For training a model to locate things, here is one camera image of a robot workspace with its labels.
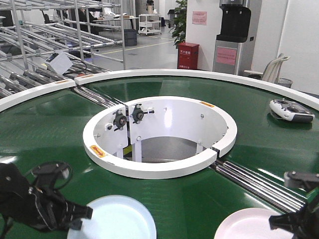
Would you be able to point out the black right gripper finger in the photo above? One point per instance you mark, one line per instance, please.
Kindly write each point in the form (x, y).
(286, 222)

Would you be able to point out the white shelf cart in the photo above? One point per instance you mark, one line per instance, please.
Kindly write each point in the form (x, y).
(149, 24)

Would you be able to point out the black plastic crate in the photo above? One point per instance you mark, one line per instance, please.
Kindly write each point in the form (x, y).
(130, 37)

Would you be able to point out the white grey remote controller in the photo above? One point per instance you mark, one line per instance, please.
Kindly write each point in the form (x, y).
(290, 111)

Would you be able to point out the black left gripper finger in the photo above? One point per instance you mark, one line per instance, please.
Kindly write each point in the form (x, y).
(75, 224)
(76, 211)

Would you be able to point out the light blue plate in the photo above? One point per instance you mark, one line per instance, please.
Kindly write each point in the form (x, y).
(116, 217)

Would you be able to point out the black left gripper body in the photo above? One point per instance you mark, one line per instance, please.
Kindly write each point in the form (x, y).
(48, 211)

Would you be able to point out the white plastic chair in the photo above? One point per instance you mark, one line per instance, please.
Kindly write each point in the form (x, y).
(272, 71)

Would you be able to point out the white control box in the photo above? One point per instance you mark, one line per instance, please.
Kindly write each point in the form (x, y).
(58, 62)

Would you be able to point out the green potted plant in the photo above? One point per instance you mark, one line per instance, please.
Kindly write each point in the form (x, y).
(179, 30)

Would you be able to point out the red fire extinguisher box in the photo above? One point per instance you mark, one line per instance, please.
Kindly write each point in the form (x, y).
(187, 56)

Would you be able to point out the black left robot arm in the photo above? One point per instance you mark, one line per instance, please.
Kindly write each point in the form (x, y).
(14, 188)

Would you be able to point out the white outer conveyor rim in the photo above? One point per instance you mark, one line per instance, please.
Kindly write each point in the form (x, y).
(28, 94)

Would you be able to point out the pink wall notice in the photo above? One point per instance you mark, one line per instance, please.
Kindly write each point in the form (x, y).
(199, 17)

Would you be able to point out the black grey water dispenser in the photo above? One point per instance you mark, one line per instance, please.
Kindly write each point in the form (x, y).
(233, 34)

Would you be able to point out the metal roller rack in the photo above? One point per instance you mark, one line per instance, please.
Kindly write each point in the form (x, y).
(41, 40)

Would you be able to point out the steel conveyor rollers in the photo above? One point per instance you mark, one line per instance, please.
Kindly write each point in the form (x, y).
(269, 191)

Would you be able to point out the light pink plate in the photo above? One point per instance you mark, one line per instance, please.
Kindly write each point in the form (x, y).
(250, 223)

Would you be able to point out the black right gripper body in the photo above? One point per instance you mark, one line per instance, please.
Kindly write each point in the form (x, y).
(308, 227)

